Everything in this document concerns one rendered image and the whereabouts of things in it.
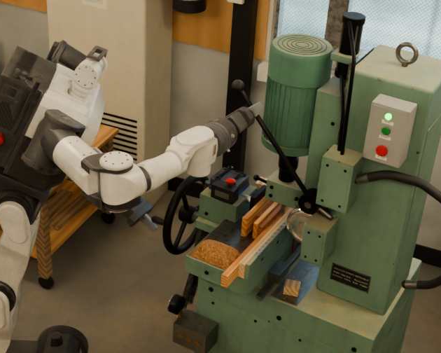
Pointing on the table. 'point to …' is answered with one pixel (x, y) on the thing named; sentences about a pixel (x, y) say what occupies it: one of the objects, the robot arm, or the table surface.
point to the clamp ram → (255, 197)
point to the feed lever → (307, 205)
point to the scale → (270, 239)
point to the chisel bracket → (282, 190)
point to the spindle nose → (287, 169)
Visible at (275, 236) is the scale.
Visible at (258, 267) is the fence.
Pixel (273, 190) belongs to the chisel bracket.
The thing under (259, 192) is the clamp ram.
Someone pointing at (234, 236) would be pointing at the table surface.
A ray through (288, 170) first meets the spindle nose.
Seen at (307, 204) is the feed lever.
